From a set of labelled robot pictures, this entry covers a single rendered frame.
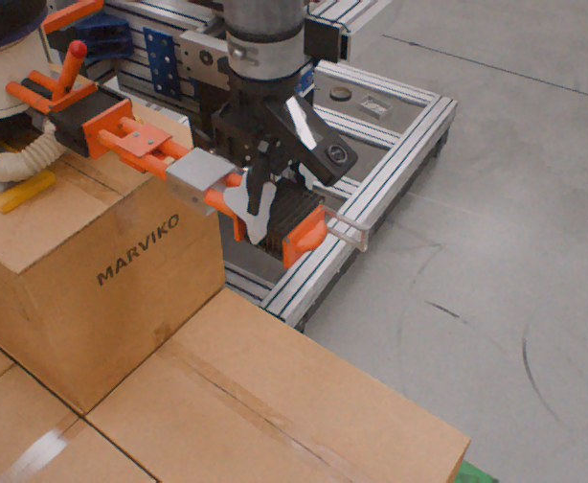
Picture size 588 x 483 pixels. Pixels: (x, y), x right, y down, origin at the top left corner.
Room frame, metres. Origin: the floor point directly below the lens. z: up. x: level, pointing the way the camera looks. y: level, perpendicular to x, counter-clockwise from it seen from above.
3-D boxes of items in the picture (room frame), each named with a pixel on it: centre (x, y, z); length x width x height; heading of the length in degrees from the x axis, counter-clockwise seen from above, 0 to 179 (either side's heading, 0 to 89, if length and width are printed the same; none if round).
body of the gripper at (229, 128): (0.57, 0.04, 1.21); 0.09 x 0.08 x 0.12; 53
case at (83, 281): (0.91, 0.51, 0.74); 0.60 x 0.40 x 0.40; 54
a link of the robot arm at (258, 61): (0.56, 0.03, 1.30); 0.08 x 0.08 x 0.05
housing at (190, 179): (0.63, 0.12, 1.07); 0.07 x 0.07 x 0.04; 53
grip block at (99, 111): (0.76, 0.29, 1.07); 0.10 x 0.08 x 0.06; 143
